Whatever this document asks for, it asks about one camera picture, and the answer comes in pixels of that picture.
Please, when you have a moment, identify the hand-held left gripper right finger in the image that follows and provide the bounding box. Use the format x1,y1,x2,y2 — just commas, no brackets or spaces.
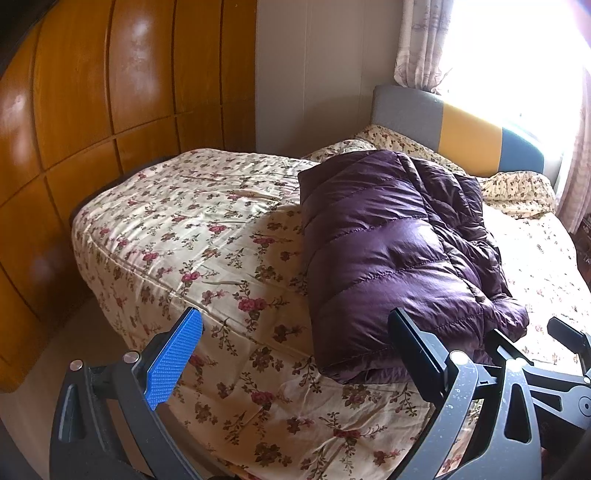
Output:
388,308,543,480

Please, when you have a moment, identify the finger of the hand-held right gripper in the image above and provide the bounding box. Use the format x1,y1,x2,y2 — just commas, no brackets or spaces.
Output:
488,328,543,370
546,316,591,376

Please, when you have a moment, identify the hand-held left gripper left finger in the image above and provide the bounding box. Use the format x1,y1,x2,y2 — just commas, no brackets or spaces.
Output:
50,307,218,480

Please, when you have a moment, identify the purple down jacket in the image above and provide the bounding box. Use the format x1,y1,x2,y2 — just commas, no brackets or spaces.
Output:
298,150,529,385

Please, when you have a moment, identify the large-flower cream quilt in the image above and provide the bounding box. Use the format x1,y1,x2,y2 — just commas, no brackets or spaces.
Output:
71,148,591,480

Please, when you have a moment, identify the pale patterned curtain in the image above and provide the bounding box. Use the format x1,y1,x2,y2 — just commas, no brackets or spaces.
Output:
556,69,591,236
392,0,455,93

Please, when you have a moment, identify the grey yellow teal headboard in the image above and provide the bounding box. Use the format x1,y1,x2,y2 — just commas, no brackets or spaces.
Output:
372,84,546,178

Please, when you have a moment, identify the glossy wooden wardrobe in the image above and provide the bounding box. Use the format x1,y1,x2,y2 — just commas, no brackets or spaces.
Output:
0,0,257,393

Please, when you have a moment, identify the window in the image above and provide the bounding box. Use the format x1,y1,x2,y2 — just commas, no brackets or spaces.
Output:
434,0,591,139

